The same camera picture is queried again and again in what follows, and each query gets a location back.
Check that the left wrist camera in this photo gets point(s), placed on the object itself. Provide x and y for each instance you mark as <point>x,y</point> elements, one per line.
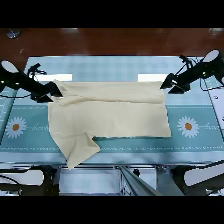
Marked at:
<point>36,70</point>

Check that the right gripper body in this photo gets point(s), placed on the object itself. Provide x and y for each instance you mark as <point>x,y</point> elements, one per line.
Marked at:
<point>185,81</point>

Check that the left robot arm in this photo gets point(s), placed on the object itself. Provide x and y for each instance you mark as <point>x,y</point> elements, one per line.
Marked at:
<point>20,80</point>

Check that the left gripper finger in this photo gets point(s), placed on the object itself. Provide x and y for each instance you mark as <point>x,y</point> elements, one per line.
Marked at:
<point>45,99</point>
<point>54,89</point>

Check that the cream T-shirt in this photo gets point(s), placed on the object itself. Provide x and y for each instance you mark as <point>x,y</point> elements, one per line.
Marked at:
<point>110,113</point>

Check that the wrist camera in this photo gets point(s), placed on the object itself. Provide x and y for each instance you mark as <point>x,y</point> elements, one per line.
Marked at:
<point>36,70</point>
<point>186,63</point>

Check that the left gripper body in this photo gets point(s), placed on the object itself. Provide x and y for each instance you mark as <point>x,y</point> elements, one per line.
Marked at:
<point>39,90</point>

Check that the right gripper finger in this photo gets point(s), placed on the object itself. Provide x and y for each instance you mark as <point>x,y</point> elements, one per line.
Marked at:
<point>168,81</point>
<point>177,90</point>

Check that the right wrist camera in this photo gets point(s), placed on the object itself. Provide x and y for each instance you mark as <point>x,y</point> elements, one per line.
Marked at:
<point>186,63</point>

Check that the silver frame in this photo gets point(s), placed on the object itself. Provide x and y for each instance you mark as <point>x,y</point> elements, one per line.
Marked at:
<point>140,186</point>

